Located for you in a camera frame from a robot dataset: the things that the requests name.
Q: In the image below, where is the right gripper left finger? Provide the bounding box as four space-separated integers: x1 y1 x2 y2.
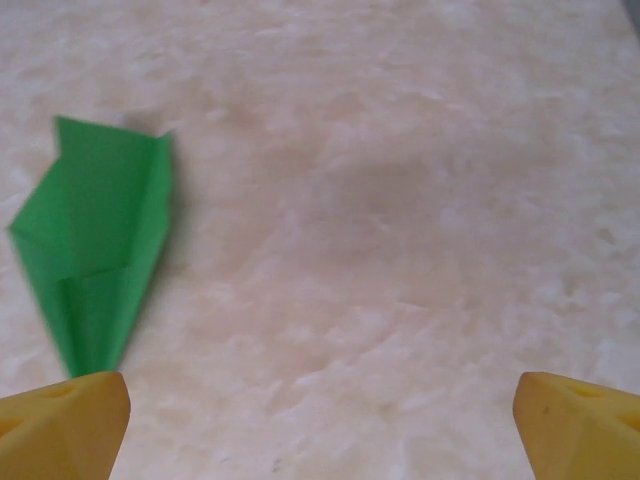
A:
0 370 132 480

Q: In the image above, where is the green paper sheet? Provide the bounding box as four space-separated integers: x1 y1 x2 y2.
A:
7 114 177 380

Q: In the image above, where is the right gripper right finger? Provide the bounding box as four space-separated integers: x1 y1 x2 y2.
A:
512 371 640 480

